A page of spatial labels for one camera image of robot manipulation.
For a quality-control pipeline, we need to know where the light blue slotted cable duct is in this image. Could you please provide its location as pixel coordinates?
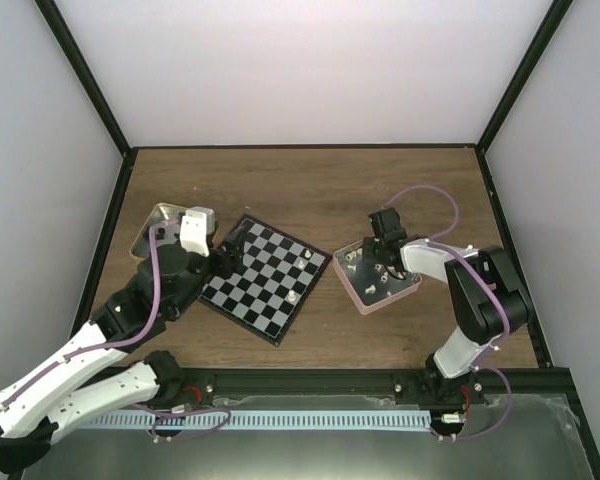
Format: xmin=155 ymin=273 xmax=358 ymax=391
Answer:
xmin=85 ymin=410 xmax=431 ymax=433

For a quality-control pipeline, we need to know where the black and white chessboard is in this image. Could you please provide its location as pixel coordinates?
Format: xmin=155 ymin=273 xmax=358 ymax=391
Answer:
xmin=199 ymin=214 xmax=332 ymax=346

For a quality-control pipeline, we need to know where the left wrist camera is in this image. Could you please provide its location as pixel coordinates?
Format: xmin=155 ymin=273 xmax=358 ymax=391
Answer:
xmin=179 ymin=206 xmax=217 ymax=257

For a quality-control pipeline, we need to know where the pink tin box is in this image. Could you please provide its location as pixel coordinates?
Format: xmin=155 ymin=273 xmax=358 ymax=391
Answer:
xmin=332 ymin=241 xmax=422 ymax=315

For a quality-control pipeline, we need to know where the yellow tin box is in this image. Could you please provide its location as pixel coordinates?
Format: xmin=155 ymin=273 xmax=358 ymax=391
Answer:
xmin=129 ymin=203 xmax=215 ymax=261

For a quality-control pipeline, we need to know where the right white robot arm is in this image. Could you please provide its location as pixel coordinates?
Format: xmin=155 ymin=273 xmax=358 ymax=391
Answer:
xmin=362 ymin=207 xmax=536 ymax=403

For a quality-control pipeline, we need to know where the white chess pieces pile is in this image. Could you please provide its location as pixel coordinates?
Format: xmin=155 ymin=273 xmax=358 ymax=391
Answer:
xmin=343 ymin=247 xmax=388 ymax=296

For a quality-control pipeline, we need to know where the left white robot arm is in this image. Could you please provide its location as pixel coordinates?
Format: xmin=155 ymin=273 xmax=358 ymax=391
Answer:
xmin=0 ymin=226 xmax=247 ymax=474

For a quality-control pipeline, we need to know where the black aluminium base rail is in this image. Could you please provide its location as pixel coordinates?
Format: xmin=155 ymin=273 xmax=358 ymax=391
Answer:
xmin=144 ymin=367 xmax=576 ymax=406

